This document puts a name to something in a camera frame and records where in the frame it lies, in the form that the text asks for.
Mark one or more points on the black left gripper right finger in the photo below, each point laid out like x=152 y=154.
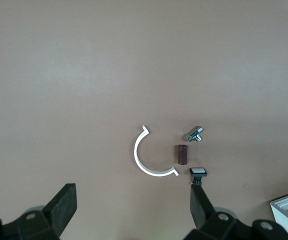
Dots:
x=201 y=207

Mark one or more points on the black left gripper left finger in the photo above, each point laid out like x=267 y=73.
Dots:
x=59 y=207

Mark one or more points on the square white push button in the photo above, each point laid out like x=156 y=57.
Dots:
x=198 y=171

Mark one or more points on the white drawer cabinet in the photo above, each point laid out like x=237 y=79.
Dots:
x=284 y=215

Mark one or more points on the dark brown cylindrical part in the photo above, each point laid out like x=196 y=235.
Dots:
x=182 y=154

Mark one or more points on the silver metal T fitting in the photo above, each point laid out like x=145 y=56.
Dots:
x=193 y=135

